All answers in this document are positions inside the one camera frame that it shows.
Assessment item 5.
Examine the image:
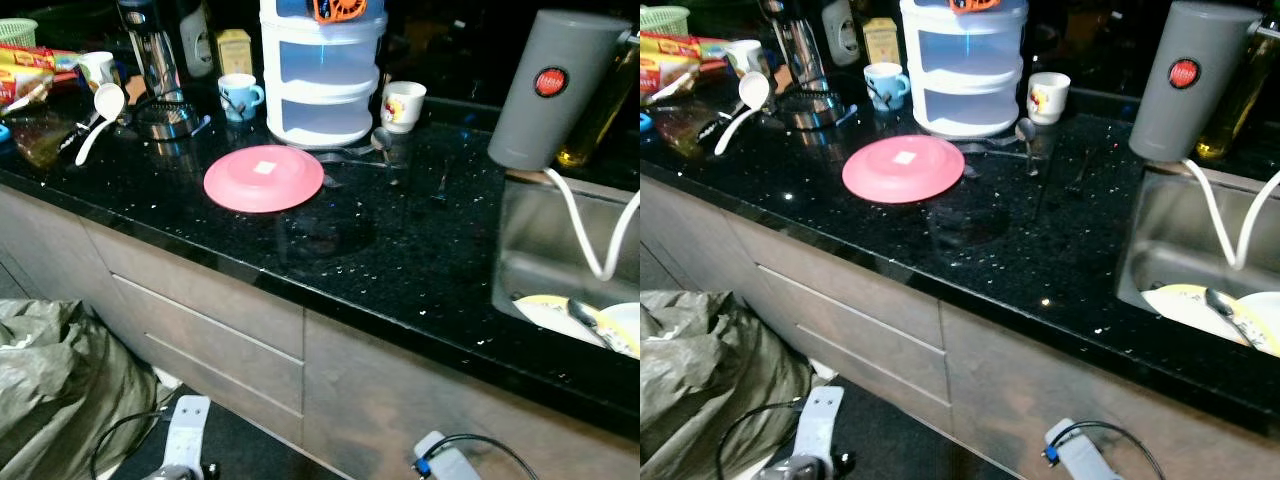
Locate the brown kitchen base cabinet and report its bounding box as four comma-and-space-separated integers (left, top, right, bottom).
640, 175, 1280, 480
0, 180, 641, 480

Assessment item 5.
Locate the metal spoon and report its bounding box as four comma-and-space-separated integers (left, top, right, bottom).
1203, 287, 1249, 329
565, 298, 606, 336
1015, 117, 1041, 179
370, 125, 401, 186

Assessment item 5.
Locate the stainless steel sink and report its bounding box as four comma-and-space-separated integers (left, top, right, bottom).
1115, 160, 1280, 356
490, 170, 641, 361

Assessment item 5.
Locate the yellow oil bottle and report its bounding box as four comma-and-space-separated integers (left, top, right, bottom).
1195, 20, 1280, 161
555, 40, 636, 168

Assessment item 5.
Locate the yellow rimmed plate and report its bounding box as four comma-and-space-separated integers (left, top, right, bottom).
512, 293, 613, 351
1140, 283, 1256, 351

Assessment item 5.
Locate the grey green plastic bag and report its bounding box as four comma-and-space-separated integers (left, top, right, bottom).
0, 295, 176, 480
640, 290, 816, 480

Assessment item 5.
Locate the grey canister with red logo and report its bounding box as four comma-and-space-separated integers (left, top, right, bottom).
1128, 0, 1266, 164
487, 10, 633, 171

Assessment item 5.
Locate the red yellow food packet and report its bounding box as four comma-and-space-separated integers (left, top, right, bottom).
0, 42, 81, 106
640, 30, 736, 96

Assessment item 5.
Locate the white ladle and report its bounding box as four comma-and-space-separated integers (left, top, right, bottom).
75, 82, 128, 168
713, 72, 773, 156

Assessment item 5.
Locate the steel strainer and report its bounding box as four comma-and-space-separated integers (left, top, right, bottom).
775, 88, 859, 133
130, 95, 211, 141

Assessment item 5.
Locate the steel jug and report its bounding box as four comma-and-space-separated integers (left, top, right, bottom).
115, 0, 186, 101
757, 0, 829, 93

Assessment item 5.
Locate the white printed cup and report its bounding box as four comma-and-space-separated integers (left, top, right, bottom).
380, 80, 428, 135
1027, 72, 1072, 126

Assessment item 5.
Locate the blue mug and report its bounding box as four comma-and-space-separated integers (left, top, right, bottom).
217, 73, 266, 123
864, 62, 913, 111

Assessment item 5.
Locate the dark bottle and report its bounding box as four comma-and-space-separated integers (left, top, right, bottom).
822, 0, 861, 66
180, 0, 216, 79

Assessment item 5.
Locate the yellow carton box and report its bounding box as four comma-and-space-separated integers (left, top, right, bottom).
215, 28, 253, 76
863, 17, 901, 66

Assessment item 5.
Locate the black floor mat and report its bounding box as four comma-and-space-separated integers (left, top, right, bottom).
110, 400, 341, 480
735, 385, 1001, 480

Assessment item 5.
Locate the white tiered plastic container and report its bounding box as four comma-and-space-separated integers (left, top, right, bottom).
898, 0, 1031, 139
258, 0, 389, 149

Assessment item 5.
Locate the thin white hose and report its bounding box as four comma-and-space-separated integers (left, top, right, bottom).
543, 168, 611, 281
1183, 158, 1246, 271

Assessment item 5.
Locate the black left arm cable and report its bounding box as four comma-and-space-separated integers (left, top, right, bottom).
90, 408, 186, 480
715, 398, 801, 480

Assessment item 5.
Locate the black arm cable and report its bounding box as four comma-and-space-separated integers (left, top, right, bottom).
90, 408, 186, 480
1065, 420, 1166, 480
440, 433, 541, 480
715, 398, 801, 480

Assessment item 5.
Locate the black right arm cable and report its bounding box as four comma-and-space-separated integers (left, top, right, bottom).
440, 433, 541, 480
1065, 420, 1166, 480

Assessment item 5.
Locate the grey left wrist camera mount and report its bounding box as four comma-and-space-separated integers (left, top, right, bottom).
160, 395, 213, 476
795, 385, 846, 463

